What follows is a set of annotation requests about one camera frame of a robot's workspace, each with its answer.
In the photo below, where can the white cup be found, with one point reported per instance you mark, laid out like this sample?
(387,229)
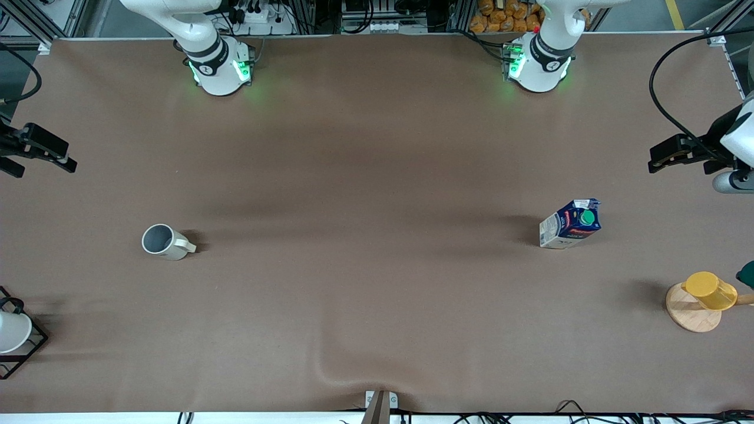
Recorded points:
(12,333)

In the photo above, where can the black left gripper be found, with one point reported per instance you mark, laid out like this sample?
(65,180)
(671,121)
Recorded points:
(711,143)

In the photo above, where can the blue white milk carton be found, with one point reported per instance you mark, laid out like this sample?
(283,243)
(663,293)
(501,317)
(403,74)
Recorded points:
(568,227)

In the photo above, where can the dark green cup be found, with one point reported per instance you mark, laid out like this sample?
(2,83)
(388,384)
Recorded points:
(747,274)

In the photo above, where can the aluminium frame profile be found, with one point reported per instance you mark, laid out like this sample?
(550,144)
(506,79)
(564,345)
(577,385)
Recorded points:
(35,20)

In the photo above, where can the bag of orange snacks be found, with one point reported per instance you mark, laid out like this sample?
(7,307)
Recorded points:
(506,17)

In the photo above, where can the wooden mug stand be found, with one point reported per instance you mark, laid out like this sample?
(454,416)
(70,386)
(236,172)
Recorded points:
(692,317)

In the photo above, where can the white power strip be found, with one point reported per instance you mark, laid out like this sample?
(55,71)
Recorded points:
(265,22)
(383,27)

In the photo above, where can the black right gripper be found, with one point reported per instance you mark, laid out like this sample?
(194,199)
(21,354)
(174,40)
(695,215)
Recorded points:
(8,143)

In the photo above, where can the yellow plastic cup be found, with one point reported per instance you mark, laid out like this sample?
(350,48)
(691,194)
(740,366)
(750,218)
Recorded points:
(710,290)

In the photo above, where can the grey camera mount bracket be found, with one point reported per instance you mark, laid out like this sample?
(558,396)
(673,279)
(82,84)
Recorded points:
(380,406)

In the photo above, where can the brown table cloth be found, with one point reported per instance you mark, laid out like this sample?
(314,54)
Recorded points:
(377,176)

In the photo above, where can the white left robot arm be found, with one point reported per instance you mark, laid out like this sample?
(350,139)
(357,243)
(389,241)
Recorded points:
(539,65)

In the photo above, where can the white ribbed HOME mug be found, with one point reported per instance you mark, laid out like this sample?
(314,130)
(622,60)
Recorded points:
(168,242)

